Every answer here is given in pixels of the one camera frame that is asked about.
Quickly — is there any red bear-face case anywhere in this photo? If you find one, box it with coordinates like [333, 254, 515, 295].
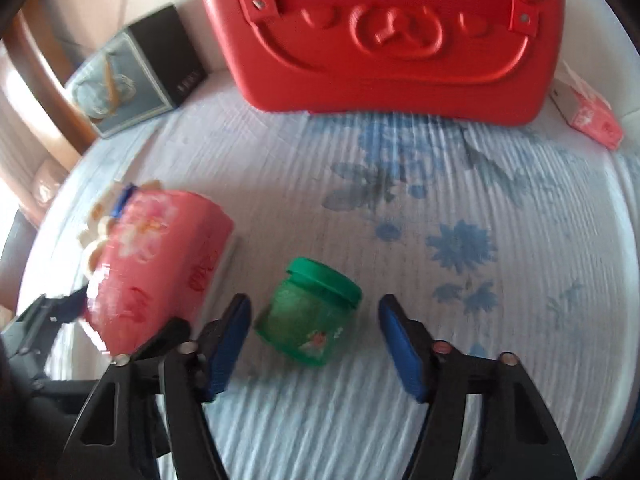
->
[203, 0, 565, 126]

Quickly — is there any pink floral tissue pack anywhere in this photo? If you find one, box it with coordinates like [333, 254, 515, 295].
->
[81, 188, 236, 356]

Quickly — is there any black coffee cup gift box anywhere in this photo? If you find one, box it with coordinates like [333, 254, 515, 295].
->
[65, 4, 207, 138]

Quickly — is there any small pink white box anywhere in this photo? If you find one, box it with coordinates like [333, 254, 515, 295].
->
[549, 61, 625, 151]

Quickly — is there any green glass balm jar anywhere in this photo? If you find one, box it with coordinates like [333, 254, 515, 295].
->
[255, 257, 362, 366]

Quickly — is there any cream plush bunny blue scrunchie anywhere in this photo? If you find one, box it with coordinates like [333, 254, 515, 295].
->
[77, 179, 163, 275]

